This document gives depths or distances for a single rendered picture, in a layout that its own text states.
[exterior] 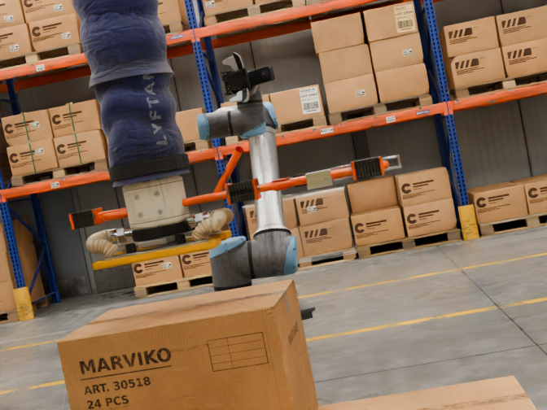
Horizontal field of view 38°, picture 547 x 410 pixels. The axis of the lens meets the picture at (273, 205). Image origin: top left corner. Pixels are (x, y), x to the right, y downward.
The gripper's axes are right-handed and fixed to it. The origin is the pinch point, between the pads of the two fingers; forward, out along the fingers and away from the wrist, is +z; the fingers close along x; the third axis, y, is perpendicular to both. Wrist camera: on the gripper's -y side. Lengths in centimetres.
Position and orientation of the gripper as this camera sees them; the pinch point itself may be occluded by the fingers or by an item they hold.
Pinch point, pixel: (240, 76)
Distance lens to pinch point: 245.2
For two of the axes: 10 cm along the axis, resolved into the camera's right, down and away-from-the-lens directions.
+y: -9.8, 1.8, 1.1
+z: -1.0, 0.7, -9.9
